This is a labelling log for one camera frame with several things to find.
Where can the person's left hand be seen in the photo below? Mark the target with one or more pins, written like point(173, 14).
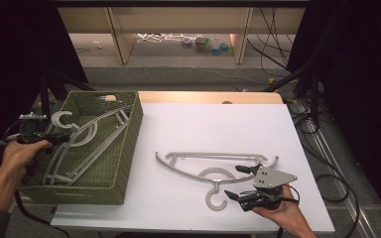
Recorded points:
point(18, 157)

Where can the dark curtain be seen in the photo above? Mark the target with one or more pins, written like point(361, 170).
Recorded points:
point(360, 82)
point(13, 66)

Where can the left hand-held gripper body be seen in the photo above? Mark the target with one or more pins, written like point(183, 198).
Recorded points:
point(31, 129)

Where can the colourful plastic toys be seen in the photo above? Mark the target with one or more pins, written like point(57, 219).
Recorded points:
point(211, 44)

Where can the black metal stand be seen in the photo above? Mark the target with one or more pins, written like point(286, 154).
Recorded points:
point(44, 95)
point(315, 95)

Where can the white board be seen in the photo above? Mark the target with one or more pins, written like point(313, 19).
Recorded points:
point(211, 125)

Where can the person's right hand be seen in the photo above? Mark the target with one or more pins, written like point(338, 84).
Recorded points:
point(287, 214)

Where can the light wooden shelf unit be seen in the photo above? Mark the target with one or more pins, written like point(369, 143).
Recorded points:
point(178, 18)

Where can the green woven basket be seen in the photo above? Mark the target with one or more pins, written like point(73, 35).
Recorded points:
point(112, 165)

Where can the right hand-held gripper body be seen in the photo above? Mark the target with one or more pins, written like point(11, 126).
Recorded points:
point(271, 178)

